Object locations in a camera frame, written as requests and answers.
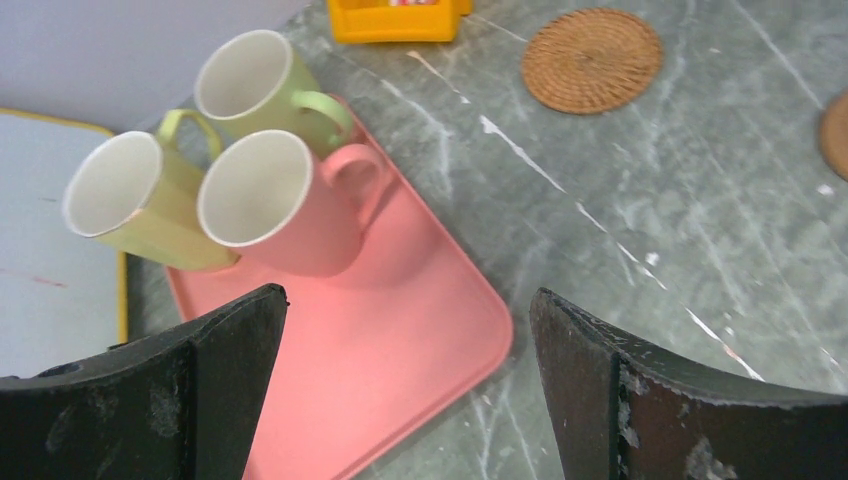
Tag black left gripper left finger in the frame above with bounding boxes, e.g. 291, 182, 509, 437
1, 284, 289, 479

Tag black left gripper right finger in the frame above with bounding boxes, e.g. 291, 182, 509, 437
530, 288, 847, 479

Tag woven rattan coaster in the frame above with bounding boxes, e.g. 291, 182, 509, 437
521, 7, 664, 115

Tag light wooden round coaster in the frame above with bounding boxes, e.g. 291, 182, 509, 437
818, 89, 848, 181

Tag pink plastic tray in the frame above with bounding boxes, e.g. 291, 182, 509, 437
167, 112, 513, 479

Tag light green mug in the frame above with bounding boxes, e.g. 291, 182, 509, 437
193, 30, 357, 158

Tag yellow plastic bin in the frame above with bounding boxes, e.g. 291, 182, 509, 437
326, 0, 474, 44

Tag red white marker pens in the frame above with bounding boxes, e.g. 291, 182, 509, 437
388, 0, 439, 7

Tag whiteboard with yellow frame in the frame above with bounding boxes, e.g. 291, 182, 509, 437
1, 109, 128, 378

